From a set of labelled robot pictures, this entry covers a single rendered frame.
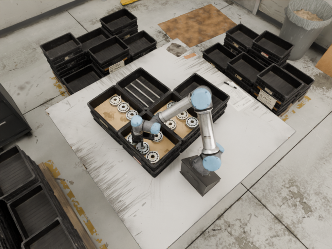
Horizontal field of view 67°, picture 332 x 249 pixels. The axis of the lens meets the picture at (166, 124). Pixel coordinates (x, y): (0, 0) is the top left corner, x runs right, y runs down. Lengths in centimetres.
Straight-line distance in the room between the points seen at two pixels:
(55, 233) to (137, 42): 240
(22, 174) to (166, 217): 132
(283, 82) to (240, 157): 125
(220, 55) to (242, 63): 36
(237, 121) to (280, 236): 119
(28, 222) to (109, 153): 88
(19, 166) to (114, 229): 105
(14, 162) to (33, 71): 173
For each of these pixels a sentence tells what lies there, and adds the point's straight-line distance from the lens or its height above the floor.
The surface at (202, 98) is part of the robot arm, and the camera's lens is 150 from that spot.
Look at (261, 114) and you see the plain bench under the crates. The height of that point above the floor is 70.
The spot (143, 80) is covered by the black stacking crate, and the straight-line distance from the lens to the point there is 238.
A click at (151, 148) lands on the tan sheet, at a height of 83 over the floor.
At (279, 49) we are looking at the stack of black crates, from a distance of 348.
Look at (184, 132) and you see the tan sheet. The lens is 204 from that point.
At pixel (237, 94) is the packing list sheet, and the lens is 253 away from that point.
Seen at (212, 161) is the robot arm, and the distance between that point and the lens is 163.
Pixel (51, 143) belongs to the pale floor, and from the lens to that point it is 321.
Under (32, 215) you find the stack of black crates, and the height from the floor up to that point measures 38.
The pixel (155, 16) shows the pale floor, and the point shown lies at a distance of 461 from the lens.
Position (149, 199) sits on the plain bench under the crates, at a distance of 195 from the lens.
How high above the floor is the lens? 257
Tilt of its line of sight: 57 degrees down
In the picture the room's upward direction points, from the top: 1 degrees clockwise
